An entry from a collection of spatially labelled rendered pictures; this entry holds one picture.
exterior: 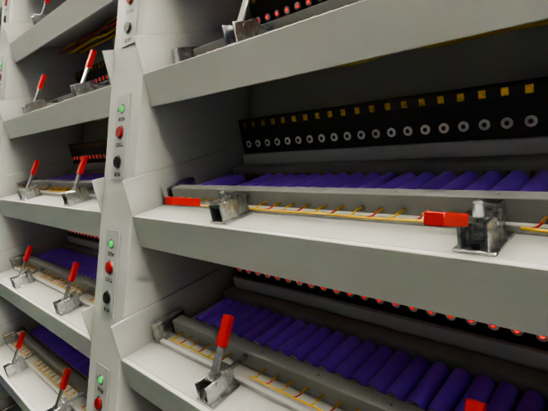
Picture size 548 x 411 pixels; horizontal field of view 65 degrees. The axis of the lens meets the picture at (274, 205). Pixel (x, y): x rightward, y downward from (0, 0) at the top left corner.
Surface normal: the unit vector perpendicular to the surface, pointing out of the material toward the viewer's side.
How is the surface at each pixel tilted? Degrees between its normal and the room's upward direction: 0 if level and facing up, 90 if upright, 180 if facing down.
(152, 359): 21
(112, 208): 90
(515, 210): 112
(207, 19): 90
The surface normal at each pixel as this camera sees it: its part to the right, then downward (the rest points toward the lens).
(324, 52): -0.67, 0.31
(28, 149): 0.72, 0.04
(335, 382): -0.18, -0.95
